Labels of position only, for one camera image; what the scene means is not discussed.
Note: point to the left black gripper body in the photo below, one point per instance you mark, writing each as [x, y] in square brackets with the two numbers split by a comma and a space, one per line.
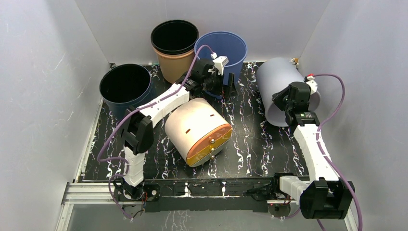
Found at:
[215, 85]

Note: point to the dark navy bucket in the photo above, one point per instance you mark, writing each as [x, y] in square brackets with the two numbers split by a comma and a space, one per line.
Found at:
[124, 86]

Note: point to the large grey container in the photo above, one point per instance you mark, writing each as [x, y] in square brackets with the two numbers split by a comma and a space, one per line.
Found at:
[272, 77]

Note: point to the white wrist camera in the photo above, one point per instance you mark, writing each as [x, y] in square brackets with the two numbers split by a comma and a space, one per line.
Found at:
[219, 62]
[310, 81]

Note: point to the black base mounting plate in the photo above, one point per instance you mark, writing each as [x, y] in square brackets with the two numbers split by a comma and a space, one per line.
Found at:
[264, 186]

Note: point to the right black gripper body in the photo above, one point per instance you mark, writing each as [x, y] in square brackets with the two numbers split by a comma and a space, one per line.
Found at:
[283, 99]

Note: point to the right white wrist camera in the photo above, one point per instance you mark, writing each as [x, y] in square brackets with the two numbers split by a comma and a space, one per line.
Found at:
[310, 81]

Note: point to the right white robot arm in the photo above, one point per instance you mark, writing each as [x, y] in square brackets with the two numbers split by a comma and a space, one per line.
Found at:
[325, 195]

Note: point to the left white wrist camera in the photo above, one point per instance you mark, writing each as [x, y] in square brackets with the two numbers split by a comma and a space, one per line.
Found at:
[219, 62]

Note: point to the tan bucket black rim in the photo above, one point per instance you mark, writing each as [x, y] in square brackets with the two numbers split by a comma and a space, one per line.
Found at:
[173, 42]

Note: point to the white orange drawer box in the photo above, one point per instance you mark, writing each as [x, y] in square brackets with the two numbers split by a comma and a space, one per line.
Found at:
[197, 131]

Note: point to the blue plastic bucket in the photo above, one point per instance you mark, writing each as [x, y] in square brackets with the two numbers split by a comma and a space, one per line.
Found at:
[223, 43]

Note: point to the aluminium frame rail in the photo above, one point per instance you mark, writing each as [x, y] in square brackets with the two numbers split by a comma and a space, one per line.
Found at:
[86, 194]

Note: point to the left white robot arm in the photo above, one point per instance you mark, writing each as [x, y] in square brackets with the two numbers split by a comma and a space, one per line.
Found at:
[137, 131]

